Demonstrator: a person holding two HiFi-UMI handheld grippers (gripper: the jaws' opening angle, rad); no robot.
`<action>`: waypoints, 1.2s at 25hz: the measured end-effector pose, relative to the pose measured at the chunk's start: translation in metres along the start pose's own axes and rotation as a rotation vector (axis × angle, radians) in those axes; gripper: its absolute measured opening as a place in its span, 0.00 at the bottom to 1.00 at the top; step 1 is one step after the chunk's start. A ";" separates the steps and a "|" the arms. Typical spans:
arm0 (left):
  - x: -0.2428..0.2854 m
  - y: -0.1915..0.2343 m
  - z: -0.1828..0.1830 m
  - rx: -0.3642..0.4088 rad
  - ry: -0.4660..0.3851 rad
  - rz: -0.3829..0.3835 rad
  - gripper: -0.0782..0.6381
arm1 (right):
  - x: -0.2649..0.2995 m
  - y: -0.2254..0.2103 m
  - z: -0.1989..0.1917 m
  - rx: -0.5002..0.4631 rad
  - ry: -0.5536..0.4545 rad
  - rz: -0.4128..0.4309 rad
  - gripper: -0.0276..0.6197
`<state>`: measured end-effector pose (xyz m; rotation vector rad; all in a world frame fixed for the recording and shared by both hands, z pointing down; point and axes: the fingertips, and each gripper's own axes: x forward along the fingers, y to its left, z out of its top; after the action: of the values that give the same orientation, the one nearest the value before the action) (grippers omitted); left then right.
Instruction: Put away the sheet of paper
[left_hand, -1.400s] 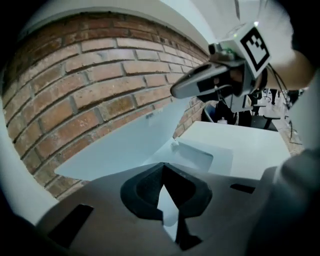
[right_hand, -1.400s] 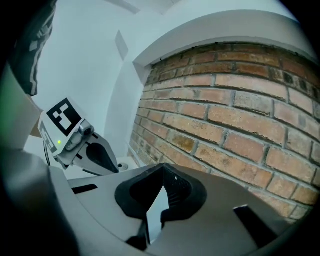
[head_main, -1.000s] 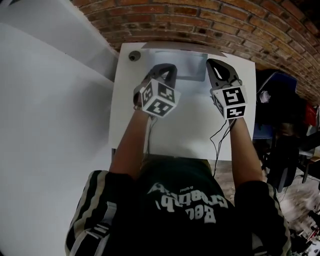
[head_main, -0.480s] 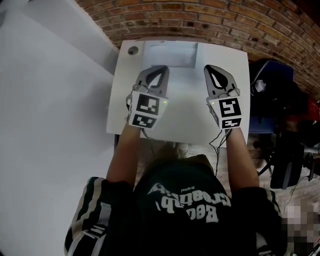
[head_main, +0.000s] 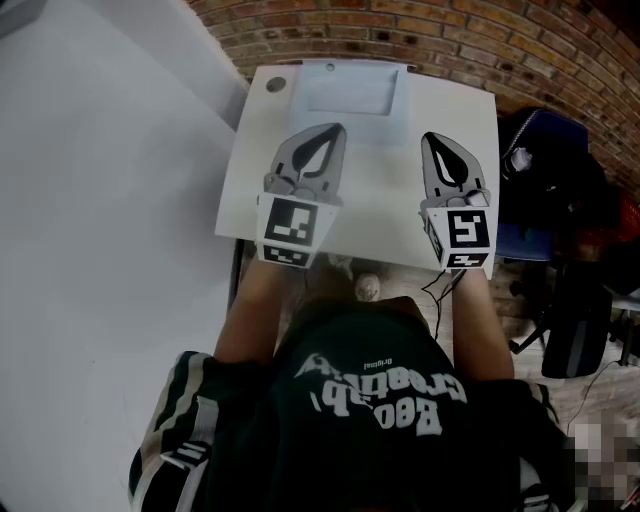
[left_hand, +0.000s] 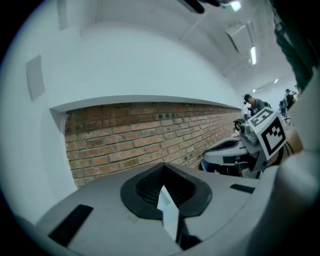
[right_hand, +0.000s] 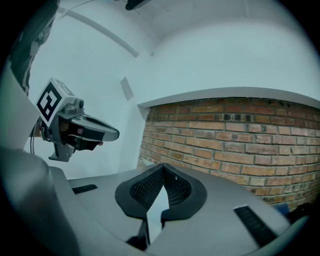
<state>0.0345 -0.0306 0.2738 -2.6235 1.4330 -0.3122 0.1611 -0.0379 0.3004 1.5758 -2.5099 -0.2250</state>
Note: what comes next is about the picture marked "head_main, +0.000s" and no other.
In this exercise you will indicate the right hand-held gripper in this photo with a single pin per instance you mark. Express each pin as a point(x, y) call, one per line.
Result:
point(465, 230)

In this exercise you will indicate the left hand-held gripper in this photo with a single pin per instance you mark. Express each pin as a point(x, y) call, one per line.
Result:
point(292, 227)

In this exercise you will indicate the white A4 paper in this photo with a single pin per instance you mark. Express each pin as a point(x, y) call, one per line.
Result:
point(350, 131)

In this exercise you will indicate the person's left forearm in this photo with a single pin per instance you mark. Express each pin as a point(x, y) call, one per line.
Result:
point(255, 310)

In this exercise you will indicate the person's right forearm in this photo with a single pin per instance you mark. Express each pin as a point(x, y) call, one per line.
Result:
point(482, 330)

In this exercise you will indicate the small white object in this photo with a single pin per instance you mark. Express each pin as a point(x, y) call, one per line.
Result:
point(521, 160)

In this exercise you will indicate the white table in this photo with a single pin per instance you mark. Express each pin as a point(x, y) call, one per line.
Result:
point(380, 200)

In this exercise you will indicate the blue chair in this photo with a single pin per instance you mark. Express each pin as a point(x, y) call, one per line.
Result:
point(525, 240)

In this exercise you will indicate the black jacket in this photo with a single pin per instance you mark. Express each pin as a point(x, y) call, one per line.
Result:
point(565, 185)

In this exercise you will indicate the beige shoe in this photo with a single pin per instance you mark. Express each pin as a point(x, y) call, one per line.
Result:
point(367, 287)

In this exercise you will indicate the khaki shorts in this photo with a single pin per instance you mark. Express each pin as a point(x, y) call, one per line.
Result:
point(407, 306)

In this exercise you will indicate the black office chair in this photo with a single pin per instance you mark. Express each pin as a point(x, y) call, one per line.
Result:
point(575, 325)

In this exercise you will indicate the green printed t-shirt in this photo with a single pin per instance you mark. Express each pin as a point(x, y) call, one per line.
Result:
point(350, 440)

